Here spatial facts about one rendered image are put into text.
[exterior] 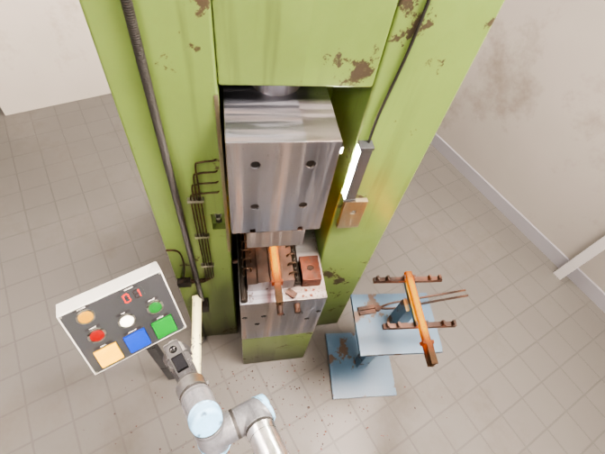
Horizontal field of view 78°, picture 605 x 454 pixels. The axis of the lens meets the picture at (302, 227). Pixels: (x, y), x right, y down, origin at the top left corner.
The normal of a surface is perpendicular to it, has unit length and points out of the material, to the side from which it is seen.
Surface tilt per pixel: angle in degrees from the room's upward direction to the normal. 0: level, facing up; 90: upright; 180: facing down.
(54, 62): 79
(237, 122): 0
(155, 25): 90
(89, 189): 0
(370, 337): 0
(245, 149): 90
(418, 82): 90
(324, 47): 90
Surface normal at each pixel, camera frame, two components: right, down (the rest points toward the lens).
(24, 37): 0.52, 0.62
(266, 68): 0.15, 0.82
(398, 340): 0.11, -0.57
